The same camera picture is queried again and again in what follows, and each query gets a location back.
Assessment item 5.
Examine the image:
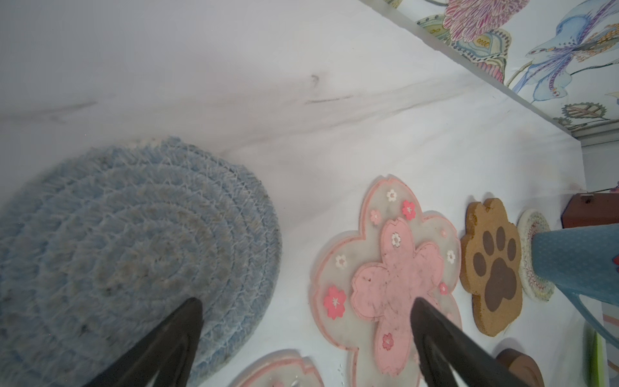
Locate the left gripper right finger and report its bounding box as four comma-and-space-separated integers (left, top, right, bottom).
410, 298, 525, 386

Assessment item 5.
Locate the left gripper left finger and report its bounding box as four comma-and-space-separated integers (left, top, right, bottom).
87, 298, 203, 386

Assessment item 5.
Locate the brown wooden round coaster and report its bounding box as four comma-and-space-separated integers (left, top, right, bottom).
496, 348, 545, 387

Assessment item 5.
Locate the brown paw coaster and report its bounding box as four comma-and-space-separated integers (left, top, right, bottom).
460, 198, 523, 337

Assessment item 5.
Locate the pink flower coaster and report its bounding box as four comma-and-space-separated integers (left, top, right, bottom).
310, 177, 462, 386
230, 349, 324, 387

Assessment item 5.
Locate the grey woven coaster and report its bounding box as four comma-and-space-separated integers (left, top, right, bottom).
1, 138, 282, 386

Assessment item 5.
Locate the colourful embroidered coaster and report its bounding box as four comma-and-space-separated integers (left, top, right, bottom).
517, 209, 555, 303

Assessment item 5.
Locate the teal blue mug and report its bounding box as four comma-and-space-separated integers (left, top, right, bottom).
531, 224, 618, 348

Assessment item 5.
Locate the red brown metronome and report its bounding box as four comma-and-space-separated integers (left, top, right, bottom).
561, 193, 619, 228

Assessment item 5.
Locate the green spatula wooden handle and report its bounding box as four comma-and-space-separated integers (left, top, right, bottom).
584, 325, 608, 387

